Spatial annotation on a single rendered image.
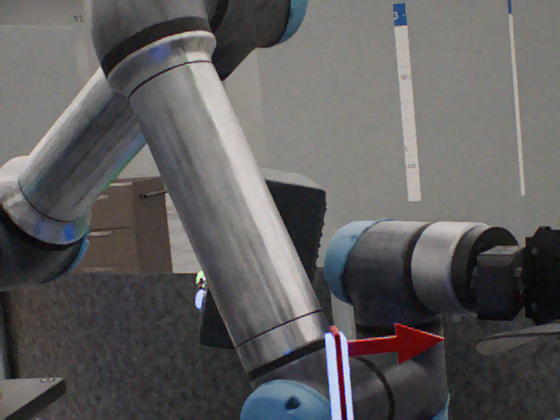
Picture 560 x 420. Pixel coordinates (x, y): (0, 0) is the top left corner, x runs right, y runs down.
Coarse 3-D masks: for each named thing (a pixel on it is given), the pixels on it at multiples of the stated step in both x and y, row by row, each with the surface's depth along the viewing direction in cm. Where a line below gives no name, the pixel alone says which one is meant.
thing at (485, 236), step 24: (480, 240) 88; (504, 240) 90; (528, 240) 84; (552, 240) 82; (456, 264) 88; (528, 264) 83; (552, 264) 82; (456, 288) 88; (528, 288) 83; (552, 288) 82; (528, 312) 84; (552, 312) 82
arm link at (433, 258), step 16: (448, 224) 92; (464, 224) 91; (480, 224) 91; (432, 240) 91; (448, 240) 89; (416, 256) 91; (432, 256) 90; (448, 256) 89; (416, 272) 91; (432, 272) 90; (448, 272) 88; (416, 288) 91; (432, 288) 90; (448, 288) 89; (432, 304) 91; (448, 304) 90
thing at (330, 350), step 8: (328, 336) 66; (328, 344) 65; (328, 352) 66; (328, 360) 66; (328, 368) 67; (336, 376) 65; (336, 384) 65; (336, 392) 65; (336, 400) 65; (336, 408) 65; (336, 416) 65
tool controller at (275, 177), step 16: (272, 176) 129; (288, 176) 135; (304, 176) 143; (272, 192) 122; (288, 192) 122; (304, 192) 122; (320, 192) 122; (288, 208) 122; (304, 208) 122; (320, 208) 122; (288, 224) 122; (304, 224) 123; (320, 224) 123; (304, 240) 123; (320, 240) 124; (304, 256) 123; (208, 288) 123; (208, 304) 123; (208, 320) 123; (208, 336) 123; (224, 336) 123
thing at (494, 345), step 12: (540, 324) 73; (552, 324) 66; (492, 336) 65; (504, 336) 63; (516, 336) 61; (528, 336) 60; (540, 336) 59; (552, 336) 58; (480, 348) 74; (492, 348) 75; (504, 348) 78
